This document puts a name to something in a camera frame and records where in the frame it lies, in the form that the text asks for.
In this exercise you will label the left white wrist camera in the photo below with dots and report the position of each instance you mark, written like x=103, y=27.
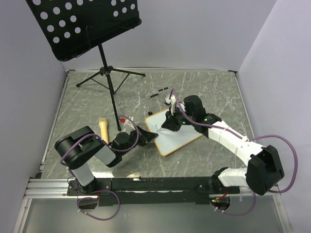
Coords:
x=127, y=123

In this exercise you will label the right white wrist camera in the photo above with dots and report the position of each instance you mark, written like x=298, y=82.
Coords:
x=170, y=100

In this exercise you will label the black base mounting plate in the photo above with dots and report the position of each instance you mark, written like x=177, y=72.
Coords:
x=108, y=191

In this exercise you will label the black perforated music stand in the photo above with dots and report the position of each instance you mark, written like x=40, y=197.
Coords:
x=74, y=27

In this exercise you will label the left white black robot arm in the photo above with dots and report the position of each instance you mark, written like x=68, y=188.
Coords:
x=78, y=147

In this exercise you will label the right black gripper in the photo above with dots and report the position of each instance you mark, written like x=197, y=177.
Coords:
x=170, y=123

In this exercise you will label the aluminium extrusion rail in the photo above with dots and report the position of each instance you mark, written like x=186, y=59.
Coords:
x=46, y=189

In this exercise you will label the wire whiteboard easel stand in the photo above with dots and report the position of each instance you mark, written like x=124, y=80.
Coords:
x=152, y=95

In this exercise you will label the yellow framed whiteboard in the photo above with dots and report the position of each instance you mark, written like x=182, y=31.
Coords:
x=168, y=141

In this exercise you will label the wooden toy microphone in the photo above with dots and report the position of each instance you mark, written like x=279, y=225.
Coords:
x=103, y=124

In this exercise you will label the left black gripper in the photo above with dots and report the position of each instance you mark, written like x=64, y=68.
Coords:
x=146, y=137

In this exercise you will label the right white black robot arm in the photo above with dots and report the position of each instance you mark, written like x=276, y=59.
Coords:
x=263, y=166

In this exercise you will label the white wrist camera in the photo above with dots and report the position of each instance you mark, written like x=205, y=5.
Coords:
x=170, y=100
x=127, y=123

